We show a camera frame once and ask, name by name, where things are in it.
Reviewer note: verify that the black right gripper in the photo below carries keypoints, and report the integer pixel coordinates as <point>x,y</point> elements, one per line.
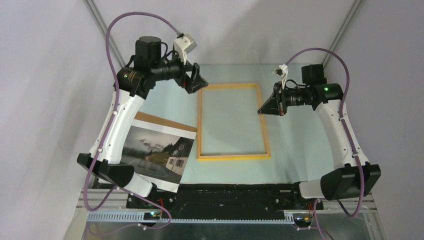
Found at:
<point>274,105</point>

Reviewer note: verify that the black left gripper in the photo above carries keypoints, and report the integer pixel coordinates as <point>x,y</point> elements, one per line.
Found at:
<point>184,81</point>

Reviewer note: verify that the yellow wooden picture frame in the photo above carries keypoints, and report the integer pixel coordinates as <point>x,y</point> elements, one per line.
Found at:
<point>264,129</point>

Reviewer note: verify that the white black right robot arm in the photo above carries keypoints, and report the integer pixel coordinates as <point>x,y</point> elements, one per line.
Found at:
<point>353,175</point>

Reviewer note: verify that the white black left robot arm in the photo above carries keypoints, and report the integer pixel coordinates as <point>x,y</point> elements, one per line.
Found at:
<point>134,81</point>

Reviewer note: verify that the mountain landscape photo print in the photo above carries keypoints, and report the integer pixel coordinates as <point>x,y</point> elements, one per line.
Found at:
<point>143,156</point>

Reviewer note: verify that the brown cardboard backing board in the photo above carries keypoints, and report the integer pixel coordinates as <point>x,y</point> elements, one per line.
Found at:
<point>164,122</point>

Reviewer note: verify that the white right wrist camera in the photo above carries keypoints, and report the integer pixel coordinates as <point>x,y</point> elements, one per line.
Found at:
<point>282,72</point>

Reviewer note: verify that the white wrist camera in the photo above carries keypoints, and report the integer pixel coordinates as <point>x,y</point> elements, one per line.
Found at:
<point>282,72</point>
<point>183,45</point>

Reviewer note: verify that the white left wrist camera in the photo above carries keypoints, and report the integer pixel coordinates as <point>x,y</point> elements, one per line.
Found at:
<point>183,45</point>

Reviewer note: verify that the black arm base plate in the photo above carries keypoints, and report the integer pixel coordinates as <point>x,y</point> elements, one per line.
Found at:
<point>233,211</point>

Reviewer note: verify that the grey slotted cable duct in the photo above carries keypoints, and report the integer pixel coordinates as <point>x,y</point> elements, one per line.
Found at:
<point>147,217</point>

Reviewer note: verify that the aluminium corner post right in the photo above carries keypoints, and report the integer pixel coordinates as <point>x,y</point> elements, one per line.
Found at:
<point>345,25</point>

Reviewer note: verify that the aluminium front rail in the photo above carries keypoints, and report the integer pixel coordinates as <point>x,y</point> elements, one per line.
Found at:
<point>119,199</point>

